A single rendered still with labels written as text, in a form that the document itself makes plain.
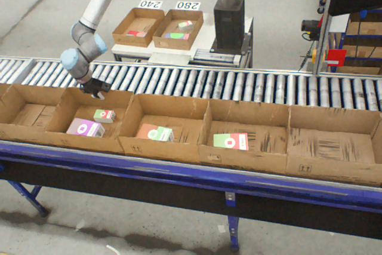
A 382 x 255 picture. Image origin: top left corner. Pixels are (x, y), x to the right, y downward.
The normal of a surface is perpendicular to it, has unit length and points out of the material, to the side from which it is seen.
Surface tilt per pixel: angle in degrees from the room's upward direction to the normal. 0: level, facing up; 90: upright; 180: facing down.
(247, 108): 90
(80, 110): 6
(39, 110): 1
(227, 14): 90
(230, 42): 90
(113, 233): 0
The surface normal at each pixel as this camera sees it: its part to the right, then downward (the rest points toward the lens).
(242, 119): -0.22, 0.72
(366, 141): -0.12, -0.67
